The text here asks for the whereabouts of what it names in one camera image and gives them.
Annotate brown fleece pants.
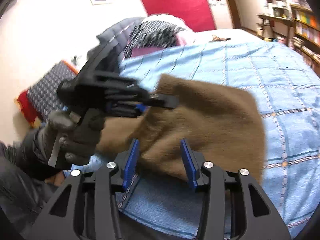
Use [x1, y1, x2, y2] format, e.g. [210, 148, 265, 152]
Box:
[97, 74, 265, 181]

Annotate left gloved hand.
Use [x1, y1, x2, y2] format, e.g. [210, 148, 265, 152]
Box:
[38, 109, 105, 170]

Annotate pink quilt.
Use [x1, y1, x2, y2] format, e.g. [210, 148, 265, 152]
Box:
[130, 13, 196, 58]

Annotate plaid pillow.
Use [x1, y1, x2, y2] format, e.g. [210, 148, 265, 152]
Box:
[27, 61, 76, 121]

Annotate blue checked bedspread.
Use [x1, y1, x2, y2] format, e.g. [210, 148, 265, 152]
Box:
[62, 41, 320, 240]

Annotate leopard print blanket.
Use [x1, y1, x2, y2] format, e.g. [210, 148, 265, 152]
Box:
[124, 20, 188, 59]

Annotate orange striped cushion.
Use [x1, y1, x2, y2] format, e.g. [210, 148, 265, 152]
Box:
[15, 60, 79, 128]

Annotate hair dryer on bed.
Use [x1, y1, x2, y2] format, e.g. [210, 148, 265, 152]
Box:
[211, 36, 230, 42]

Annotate white bed sheet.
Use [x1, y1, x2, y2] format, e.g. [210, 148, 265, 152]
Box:
[195, 29, 263, 43]

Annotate red upright mattress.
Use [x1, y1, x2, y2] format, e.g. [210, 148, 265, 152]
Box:
[141, 0, 216, 32]

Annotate wooden desk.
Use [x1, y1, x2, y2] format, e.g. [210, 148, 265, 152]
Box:
[257, 14, 294, 47]

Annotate small desktop shelf unit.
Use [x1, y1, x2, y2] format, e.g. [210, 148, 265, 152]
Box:
[264, 0, 291, 19]

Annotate wooden bookshelf with books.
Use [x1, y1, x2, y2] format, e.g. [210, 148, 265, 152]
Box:
[290, 0, 319, 76]

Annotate wall power socket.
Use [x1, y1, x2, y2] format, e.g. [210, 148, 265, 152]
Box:
[72, 56, 78, 66]

